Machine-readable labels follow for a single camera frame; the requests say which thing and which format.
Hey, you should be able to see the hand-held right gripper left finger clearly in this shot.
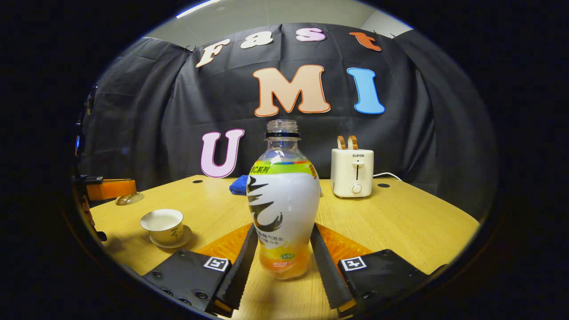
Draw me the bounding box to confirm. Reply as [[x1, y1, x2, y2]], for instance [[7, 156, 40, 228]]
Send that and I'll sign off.
[[143, 222, 259, 318]]

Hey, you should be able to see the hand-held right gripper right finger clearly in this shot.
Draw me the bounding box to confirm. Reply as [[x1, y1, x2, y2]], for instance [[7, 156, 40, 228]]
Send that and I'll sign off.
[[310, 222, 447, 318]]

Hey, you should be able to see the cream teacup lid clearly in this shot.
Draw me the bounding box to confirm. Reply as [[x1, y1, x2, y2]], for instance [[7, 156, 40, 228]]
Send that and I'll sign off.
[[116, 192, 144, 206]]

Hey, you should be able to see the cream ceramic teacup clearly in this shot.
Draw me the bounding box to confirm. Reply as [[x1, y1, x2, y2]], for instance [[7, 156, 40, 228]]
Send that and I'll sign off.
[[140, 209, 184, 244]]

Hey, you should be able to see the clear water bottle white label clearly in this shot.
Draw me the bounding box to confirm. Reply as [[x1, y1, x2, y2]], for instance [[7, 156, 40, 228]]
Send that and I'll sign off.
[[247, 119, 321, 280]]

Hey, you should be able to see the cream ceramic saucer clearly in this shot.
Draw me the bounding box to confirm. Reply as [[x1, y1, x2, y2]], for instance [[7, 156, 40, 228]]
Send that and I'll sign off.
[[149, 224, 192, 248]]

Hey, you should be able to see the blue towel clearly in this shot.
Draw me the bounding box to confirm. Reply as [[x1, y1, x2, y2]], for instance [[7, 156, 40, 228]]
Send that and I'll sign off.
[[229, 175, 250, 196]]

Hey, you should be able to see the white toaster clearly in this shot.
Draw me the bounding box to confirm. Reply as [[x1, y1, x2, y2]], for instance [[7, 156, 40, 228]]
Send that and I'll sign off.
[[331, 148, 374, 198]]

